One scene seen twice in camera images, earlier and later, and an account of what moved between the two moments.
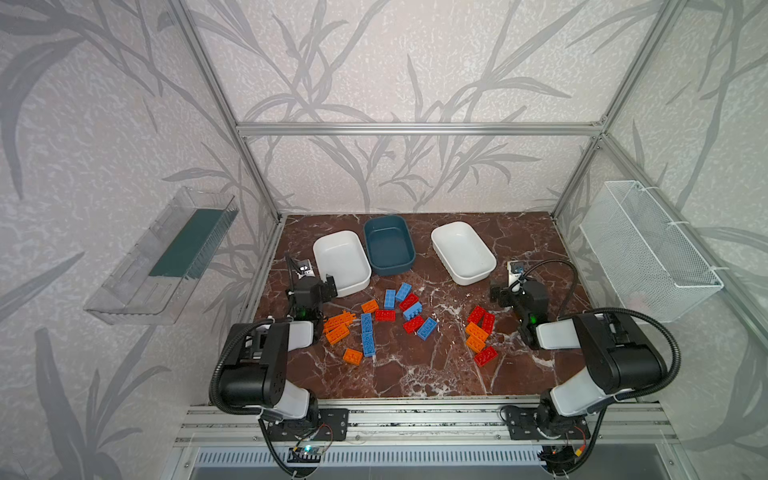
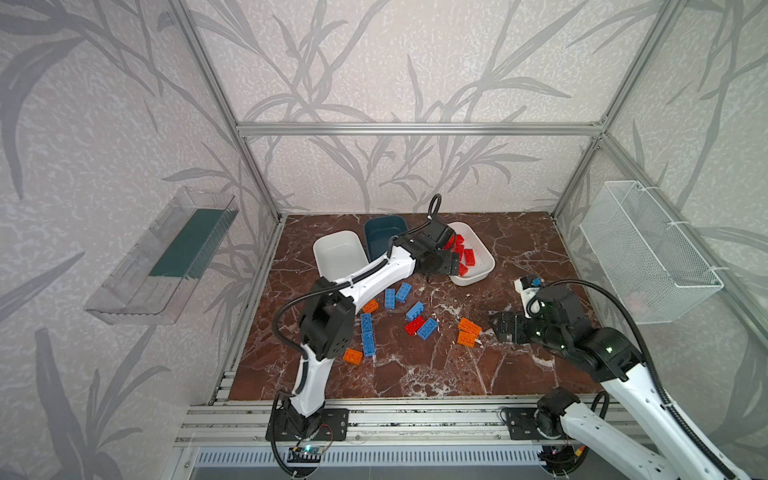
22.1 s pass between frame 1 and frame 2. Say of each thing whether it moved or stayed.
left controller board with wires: stayed
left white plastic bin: stayed
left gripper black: moved
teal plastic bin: stayed
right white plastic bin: stayed
